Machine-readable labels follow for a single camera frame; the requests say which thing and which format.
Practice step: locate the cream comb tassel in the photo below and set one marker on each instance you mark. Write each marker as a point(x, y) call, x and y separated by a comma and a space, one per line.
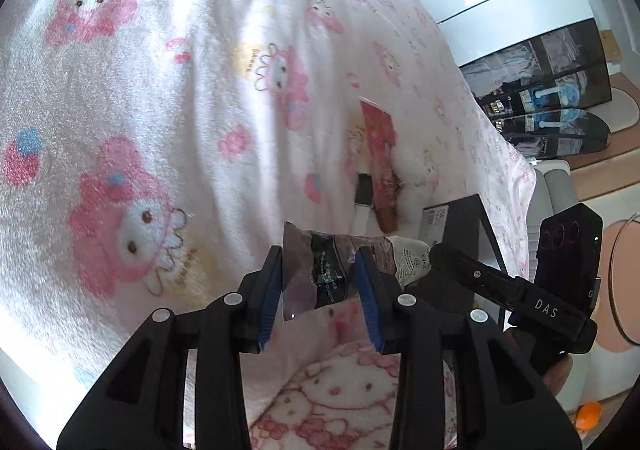
point(357, 153)

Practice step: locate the red poster card pack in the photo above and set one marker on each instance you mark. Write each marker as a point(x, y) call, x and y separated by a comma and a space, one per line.
point(381, 140)

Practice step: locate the black cardboard storage box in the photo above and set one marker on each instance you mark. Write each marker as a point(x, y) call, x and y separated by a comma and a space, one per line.
point(462, 225)

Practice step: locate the white band smart watch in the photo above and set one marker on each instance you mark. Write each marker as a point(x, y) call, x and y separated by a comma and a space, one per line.
point(363, 204)

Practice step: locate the pink bunny print blanket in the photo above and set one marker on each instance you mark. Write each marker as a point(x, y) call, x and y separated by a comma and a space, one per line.
point(152, 151)

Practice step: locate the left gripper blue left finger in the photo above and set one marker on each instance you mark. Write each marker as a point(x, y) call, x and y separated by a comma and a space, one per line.
point(261, 291)

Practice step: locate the grey padded headboard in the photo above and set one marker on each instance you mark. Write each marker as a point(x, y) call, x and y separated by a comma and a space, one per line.
point(554, 192)

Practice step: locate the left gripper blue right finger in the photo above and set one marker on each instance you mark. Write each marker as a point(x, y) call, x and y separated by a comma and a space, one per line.
point(378, 292)

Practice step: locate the brown chocolate snack packet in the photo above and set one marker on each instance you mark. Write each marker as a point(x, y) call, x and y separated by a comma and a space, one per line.
point(319, 268)

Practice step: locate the person right hand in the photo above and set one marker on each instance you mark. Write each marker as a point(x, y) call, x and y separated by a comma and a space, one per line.
point(556, 377)

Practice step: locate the brown wooden comb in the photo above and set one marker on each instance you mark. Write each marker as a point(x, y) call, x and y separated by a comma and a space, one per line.
point(387, 219)

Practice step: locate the black glass display cabinet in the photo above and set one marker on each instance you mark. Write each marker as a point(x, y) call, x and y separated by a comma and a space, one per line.
point(538, 92)

